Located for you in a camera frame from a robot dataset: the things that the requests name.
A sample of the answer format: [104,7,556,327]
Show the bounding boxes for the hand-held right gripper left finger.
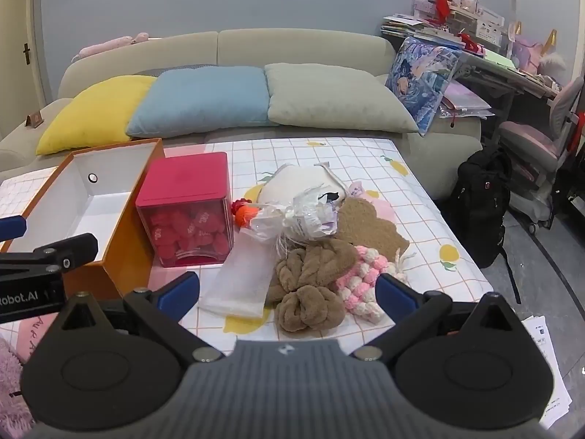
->
[58,271,226,362]

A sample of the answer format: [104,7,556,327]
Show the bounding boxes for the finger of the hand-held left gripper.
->
[0,233,99,279]
[0,215,27,243]

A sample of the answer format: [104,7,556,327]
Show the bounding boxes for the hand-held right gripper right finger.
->
[350,273,520,362]

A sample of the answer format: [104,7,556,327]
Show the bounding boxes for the pink printed cloth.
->
[361,191,397,222]

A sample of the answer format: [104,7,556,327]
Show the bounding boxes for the white drawstring cloth pouch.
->
[258,163,349,209]

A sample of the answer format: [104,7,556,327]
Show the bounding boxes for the pink lettered book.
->
[0,315,51,364]

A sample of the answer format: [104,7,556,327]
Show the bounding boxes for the pink white crochet piece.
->
[336,245,416,318]

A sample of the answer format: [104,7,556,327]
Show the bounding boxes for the orange cardboard box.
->
[7,138,166,303]

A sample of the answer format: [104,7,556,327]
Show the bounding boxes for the white mesh bag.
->
[199,226,286,318]

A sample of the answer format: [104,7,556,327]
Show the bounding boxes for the pink fuzzy cloth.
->
[0,336,33,426]

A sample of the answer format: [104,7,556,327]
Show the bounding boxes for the brown cork coaster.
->
[333,198,410,257]

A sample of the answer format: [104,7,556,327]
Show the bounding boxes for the brown towel headband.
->
[265,240,358,334]

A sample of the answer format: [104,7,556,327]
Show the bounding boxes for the orange crochet fruit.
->
[231,198,261,229]

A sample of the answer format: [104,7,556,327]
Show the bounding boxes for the clear plastic bag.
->
[249,187,341,248]

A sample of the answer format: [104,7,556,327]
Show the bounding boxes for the red box with clear front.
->
[135,152,235,268]

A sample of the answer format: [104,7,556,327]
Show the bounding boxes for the black backpack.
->
[445,146,522,303]

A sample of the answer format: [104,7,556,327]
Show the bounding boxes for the yellow pillow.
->
[35,74,158,156]

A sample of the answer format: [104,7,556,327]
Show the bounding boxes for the lemon print checkered tablecloth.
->
[0,137,497,344]

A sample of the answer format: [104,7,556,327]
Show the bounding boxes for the white papers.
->
[521,313,574,428]

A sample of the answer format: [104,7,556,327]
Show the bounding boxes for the blue pillow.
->
[125,66,279,139]

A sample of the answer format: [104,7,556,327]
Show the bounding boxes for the purple folders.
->
[439,80,497,122]

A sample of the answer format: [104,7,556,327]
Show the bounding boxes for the pink plush toy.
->
[71,32,151,62]

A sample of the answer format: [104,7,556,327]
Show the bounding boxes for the grey-green pillow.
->
[264,63,420,134]

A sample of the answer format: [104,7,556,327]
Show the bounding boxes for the pink grey desk chair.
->
[498,75,585,234]

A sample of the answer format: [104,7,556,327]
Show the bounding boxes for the cartoon print pillow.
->
[385,37,463,137]

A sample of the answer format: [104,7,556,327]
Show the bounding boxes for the grey desk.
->
[457,50,563,156]

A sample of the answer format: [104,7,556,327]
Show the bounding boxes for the beige sofa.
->
[0,31,485,202]

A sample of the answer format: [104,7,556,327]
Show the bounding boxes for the stack of books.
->
[381,11,467,49]

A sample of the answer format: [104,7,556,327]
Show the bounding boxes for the pink unicorn backpack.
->
[509,20,567,76]

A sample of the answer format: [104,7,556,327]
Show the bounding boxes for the white desk organizer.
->
[414,0,508,46]

